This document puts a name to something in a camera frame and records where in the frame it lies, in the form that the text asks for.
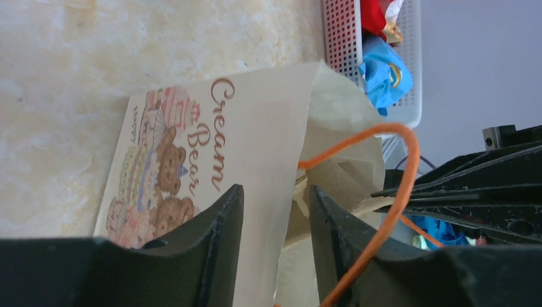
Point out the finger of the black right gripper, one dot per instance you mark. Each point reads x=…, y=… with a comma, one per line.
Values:
x=513, y=224
x=514, y=166

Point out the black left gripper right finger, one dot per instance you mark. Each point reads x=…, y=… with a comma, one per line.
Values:
x=402, y=275

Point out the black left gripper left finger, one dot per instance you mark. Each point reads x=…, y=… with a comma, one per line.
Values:
x=193, y=265

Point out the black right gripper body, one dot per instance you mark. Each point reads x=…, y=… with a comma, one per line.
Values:
x=507, y=135

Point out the cream paper gift bag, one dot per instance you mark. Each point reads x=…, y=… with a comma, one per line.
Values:
x=274, y=132

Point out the blue cartoon packet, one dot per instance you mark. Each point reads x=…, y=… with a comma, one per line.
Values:
x=386, y=77

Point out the red snack packet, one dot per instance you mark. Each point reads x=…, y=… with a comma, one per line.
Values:
x=379, y=18

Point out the white plastic basket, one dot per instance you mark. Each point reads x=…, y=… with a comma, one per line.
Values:
x=343, y=43

